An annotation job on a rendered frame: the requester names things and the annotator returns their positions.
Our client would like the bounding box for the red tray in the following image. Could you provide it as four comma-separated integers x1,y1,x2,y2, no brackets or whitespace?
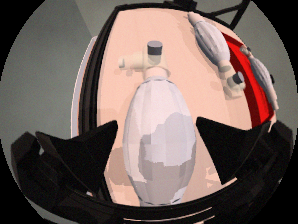
220,31,274,128

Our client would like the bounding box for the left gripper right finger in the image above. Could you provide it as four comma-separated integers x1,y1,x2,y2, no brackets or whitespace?
196,116,271,185

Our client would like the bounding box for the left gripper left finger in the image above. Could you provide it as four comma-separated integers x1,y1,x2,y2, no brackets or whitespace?
35,120,118,195

